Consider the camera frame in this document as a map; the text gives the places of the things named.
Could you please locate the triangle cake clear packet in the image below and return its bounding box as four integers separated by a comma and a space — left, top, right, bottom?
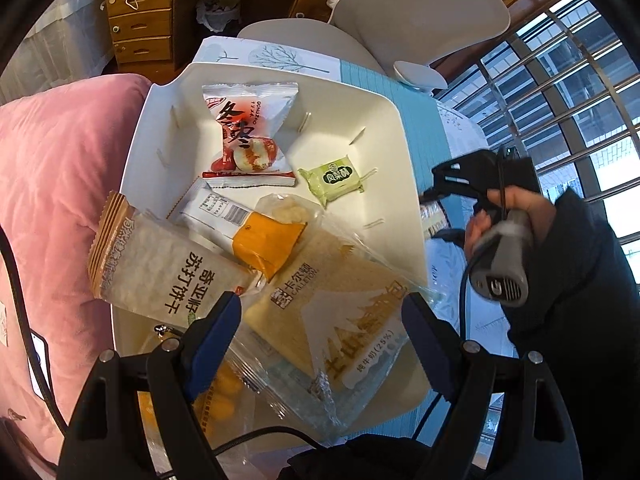
232, 194, 423, 433

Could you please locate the white cracker packet brown end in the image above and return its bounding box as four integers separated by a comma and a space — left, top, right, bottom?
88, 191, 257, 332

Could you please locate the lined trash bin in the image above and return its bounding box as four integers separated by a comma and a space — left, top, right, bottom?
195, 0, 243, 36

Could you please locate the wooden desk with drawers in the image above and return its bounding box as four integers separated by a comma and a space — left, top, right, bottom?
102, 0, 361, 66

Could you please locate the metal window grille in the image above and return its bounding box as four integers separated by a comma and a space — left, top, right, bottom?
435, 0, 640, 281

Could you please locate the person's right hand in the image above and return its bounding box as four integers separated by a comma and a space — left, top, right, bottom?
464, 186, 557, 263

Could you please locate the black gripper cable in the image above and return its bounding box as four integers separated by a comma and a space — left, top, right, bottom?
412, 146, 508, 441

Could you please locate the red and white snack packet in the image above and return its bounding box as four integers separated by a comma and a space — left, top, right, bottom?
201, 83, 300, 189

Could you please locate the white plastic organizer tray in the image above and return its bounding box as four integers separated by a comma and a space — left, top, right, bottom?
112, 62, 433, 441

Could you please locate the grey office chair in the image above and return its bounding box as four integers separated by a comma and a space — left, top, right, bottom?
237, 0, 511, 98

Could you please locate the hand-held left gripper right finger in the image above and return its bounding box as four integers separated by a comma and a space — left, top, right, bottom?
401, 292, 568, 480

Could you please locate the pink blanket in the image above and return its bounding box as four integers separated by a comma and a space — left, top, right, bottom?
0, 74, 166, 471

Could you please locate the orange and white snack packet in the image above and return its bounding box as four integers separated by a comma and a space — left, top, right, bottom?
166, 182, 307, 282

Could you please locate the white lace cover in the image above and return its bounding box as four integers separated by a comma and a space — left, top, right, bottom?
0, 0, 108, 106

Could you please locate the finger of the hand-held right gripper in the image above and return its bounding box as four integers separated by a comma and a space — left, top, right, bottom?
420, 152, 482, 203
429, 227, 468, 247

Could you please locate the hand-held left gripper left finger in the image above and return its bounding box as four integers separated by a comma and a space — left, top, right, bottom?
60, 290, 244, 480

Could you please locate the person's right forearm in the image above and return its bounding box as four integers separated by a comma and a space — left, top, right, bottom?
500, 187, 640, 480

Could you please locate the orange bread packet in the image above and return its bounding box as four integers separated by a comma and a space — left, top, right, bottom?
137, 330, 261, 461

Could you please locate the small green pastry packet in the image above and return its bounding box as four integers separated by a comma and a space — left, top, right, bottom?
298, 156, 367, 209

